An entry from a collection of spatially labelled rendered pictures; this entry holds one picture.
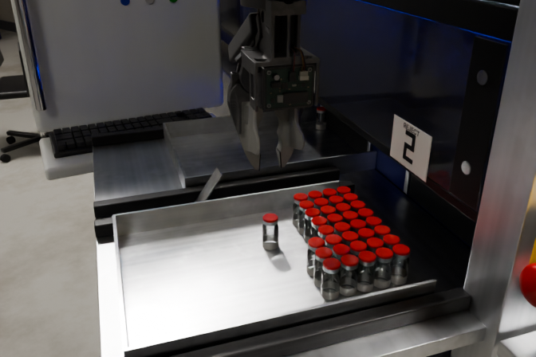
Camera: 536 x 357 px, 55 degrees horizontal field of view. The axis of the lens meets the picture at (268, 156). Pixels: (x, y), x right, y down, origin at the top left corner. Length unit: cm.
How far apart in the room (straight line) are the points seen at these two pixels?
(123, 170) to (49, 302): 124
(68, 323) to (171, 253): 134
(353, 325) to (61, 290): 171
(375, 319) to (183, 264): 25
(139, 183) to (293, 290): 37
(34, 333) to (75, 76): 100
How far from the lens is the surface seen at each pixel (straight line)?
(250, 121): 60
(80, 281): 220
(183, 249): 71
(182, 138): 106
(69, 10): 133
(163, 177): 91
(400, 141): 69
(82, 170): 119
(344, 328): 56
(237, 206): 76
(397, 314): 59
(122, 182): 90
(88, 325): 199
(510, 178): 55
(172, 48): 139
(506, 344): 62
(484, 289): 62
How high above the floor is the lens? 128
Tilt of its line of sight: 24 degrees down
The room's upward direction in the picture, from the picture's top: straight up
